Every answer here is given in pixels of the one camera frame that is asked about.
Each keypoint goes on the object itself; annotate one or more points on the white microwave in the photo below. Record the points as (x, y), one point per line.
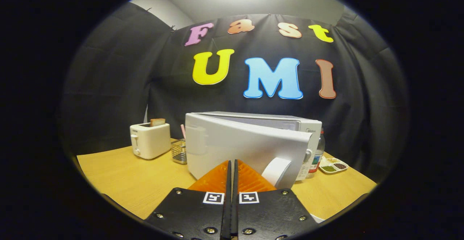
(235, 145)

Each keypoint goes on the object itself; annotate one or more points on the bread slice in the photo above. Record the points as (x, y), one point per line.
(157, 122)

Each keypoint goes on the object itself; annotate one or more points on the cream toaster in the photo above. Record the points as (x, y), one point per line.
(152, 142)

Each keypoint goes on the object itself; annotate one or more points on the clear plastic bottle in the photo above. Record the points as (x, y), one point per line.
(319, 153)

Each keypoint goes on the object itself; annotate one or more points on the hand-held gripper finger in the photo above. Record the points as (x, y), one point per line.
(227, 211)
(235, 211)

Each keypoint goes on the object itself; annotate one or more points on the white divided dish with beans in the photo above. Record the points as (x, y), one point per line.
(333, 166)

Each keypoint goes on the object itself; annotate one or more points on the black backdrop cloth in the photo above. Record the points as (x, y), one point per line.
(116, 80)

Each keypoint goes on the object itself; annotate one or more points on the pink straw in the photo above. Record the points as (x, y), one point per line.
(183, 131)

